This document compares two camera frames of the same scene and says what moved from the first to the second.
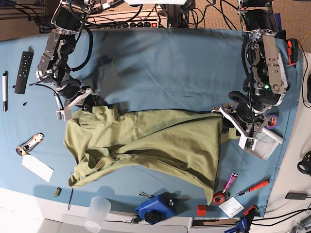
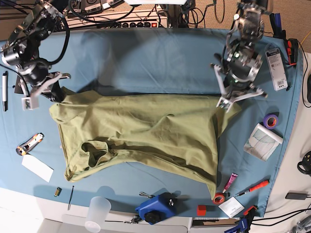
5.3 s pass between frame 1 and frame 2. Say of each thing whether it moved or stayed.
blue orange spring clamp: stayed
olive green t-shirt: moved
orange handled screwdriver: stayed
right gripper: moved
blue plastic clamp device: stayed
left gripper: moved
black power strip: stayed
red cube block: stayed
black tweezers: stayed
